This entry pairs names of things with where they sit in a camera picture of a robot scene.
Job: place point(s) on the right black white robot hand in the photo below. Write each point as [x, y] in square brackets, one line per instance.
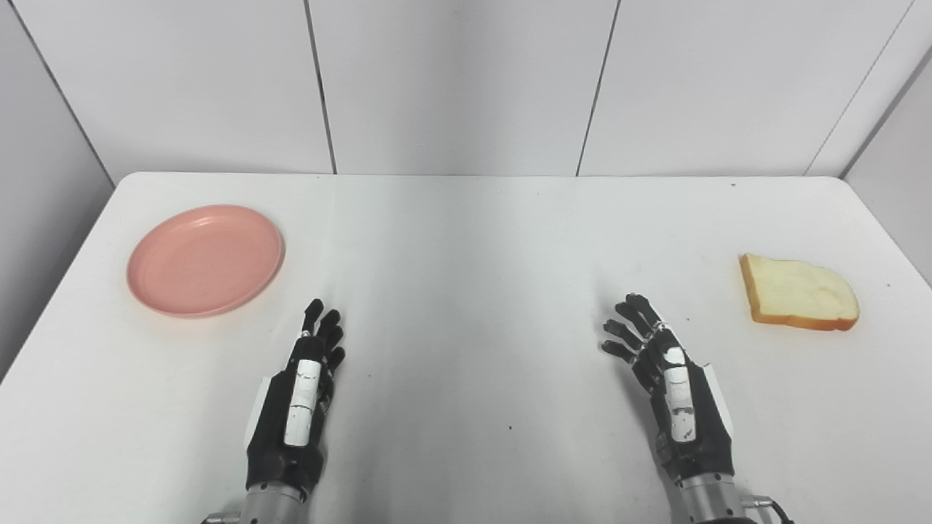
[688, 422]

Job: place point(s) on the pink round plate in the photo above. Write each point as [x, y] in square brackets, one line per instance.
[205, 260]

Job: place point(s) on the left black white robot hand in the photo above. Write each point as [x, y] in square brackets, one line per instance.
[291, 429]

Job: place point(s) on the slice of white bread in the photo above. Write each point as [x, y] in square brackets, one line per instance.
[799, 292]

